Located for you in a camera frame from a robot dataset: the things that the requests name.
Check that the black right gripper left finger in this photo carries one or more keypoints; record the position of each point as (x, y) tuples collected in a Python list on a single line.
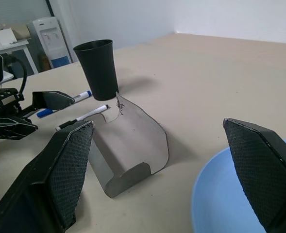
[(60, 174)]

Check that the white marker with black cap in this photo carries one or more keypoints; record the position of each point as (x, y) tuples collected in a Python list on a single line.
[(89, 114)]

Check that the white water dispenser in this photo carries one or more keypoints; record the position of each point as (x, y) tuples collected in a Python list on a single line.
[(51, 41)]

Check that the white side table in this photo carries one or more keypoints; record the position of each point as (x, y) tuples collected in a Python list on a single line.
[(14, 47)]

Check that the brown cardboard box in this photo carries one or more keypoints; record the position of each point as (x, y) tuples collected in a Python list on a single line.
[(9, 30)]

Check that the black plastic cup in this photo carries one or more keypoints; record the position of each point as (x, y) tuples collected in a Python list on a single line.
[(100, 70)]

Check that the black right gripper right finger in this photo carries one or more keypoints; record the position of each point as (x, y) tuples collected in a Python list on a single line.
[(261, 174)]

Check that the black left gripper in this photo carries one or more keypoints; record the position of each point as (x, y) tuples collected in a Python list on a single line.
[(2, 99)]

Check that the grey rectangular sponge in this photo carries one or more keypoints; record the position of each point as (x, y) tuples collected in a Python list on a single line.
[(138, 136)]

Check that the white marker with blue cap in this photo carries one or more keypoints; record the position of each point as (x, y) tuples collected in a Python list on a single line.
[(80, 96)]

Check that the pale round plate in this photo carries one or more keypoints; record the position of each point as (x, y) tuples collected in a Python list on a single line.
[(218, 194)]

